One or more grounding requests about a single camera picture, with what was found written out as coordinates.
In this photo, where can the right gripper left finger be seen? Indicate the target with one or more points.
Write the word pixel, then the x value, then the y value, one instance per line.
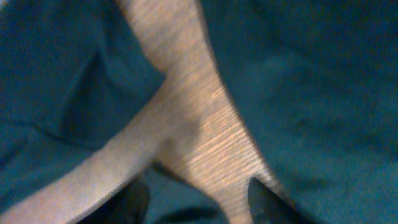
pixel 128 206

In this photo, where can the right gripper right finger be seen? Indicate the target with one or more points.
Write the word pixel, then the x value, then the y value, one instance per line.
pixel 266 207

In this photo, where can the black leggings red grey waistband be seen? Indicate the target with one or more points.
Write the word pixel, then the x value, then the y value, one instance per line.
pixel 195 98

